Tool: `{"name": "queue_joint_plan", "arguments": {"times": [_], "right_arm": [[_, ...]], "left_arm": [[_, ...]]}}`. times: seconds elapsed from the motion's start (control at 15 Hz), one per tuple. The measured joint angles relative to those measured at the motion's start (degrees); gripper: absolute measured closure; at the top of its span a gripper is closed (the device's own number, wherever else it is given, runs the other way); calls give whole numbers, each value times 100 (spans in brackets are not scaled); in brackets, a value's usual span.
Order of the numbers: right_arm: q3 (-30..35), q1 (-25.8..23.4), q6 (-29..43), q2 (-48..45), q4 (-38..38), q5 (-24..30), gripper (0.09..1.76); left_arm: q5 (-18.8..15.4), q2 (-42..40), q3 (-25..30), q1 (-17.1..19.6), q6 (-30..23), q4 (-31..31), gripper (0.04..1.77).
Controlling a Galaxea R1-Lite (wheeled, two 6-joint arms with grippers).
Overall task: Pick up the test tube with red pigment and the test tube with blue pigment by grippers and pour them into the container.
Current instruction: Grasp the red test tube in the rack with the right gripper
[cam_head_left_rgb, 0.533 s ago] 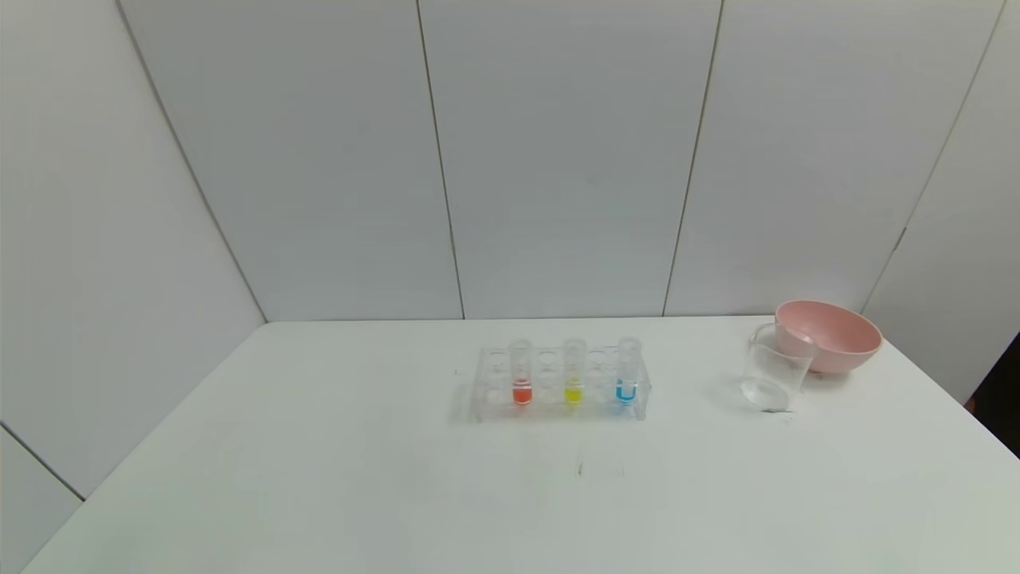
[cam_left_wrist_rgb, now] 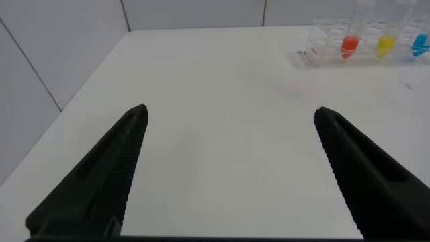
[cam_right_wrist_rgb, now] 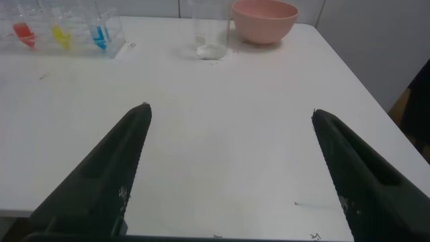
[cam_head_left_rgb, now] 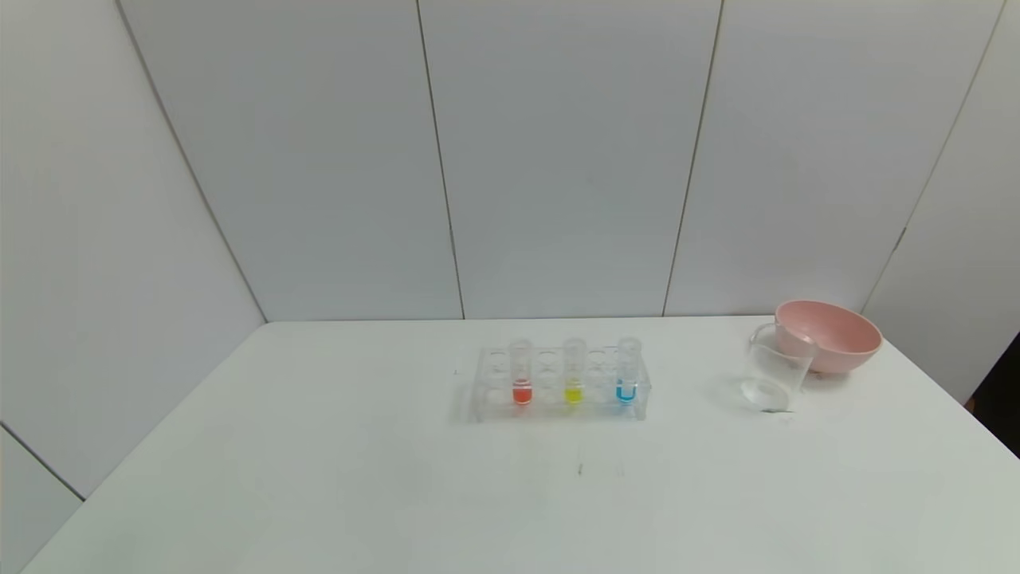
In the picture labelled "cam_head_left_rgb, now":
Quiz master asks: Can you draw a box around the clear plastic test tube rack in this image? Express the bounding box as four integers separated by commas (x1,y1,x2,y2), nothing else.
470,344,653,423

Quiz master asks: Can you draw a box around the test tube with blue pigment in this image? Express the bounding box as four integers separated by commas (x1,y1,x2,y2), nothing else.
616,336,643,405

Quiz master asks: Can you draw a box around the pink bowl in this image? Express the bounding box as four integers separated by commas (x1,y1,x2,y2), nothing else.
775,300,884,375

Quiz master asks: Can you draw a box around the clear glass beaker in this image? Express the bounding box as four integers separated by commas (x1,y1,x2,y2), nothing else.
741,323,820,414

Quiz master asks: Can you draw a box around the test tube with red pigment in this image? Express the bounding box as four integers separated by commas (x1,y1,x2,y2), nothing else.
508,338,533,407

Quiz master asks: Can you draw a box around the test tube with yellow pigment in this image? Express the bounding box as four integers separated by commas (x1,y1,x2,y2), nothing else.
563,337,588,406

